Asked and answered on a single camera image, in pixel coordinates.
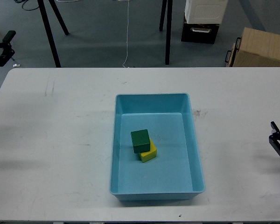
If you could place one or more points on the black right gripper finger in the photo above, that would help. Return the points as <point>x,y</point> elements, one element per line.
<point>274,137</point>

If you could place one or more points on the yellow wooden cube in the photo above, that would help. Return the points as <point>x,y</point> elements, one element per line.
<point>146,156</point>

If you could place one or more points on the green wooden cube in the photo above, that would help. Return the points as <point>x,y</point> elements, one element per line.
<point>140,141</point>

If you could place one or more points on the black storage box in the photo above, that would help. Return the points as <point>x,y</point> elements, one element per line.
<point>199,33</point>

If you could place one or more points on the light blue plastic bin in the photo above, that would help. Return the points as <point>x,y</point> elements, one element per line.
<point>176,172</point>

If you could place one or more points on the black table leg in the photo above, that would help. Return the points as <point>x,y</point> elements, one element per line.
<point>59,17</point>
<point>49,33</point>
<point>162,17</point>
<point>168,31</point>

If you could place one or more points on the black table leg right rear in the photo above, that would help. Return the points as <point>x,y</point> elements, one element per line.
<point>162,17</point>

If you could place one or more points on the black table leg left rear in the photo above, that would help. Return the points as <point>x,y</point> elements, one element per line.
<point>59,17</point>

